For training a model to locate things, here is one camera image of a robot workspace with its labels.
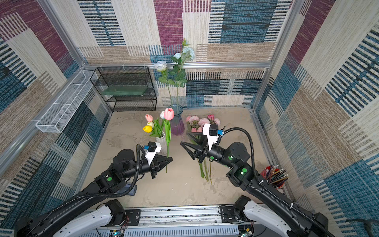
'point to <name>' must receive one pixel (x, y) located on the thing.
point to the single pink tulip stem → (203, 175)
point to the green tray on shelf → (125, 90)
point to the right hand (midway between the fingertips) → (185, 140)
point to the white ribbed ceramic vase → (162, 141)
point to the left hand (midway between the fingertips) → (171, 159)
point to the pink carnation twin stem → (217, 121)
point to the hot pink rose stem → (210, 116)
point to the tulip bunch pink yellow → (154, 127)
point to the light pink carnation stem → (203, 121)
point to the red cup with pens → (275, 176)
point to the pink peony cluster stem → (193, 121)
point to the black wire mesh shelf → (127, 76)
